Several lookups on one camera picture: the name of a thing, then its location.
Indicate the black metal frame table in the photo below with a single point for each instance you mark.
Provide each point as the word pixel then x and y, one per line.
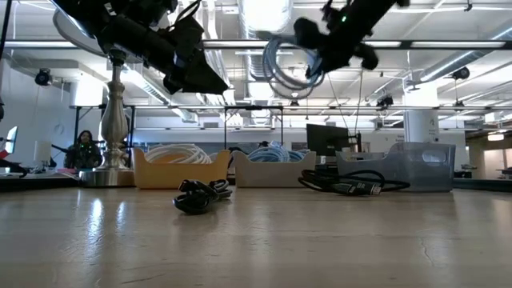
pixel 225 128

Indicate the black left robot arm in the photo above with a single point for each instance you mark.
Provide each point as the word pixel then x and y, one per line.
pixel 132 36

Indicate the orange plastic bin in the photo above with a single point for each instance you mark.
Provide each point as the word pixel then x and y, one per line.
pixel 180 174

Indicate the black ceiling spotlight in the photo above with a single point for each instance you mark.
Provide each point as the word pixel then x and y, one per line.
pixel 461 73
pixel 43 77

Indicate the beige plastic bin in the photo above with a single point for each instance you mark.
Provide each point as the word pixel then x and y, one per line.
pixel 272 174

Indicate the translucent grey plastic bin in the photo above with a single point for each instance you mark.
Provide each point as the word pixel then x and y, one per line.
pixel 412 168

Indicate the silver table lamp white shade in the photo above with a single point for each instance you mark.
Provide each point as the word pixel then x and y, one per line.
pixel 114 120

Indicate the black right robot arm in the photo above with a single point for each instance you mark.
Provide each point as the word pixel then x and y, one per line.
pixel 368 12

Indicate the black metal rig frame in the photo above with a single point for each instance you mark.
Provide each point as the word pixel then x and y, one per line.
pixel 5 24

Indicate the black computer monitor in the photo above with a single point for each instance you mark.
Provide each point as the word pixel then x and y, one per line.
pixel 326 140

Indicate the white framed monitor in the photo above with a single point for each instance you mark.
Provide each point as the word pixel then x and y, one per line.
pixel 12 140

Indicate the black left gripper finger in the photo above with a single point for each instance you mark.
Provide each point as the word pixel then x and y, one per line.
pixel 212 71
pixel 204 85

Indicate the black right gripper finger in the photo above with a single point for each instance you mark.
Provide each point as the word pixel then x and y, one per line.
pixel 367 57
pixel 308 33

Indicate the person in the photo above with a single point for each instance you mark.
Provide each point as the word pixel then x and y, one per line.
pixel 83 154

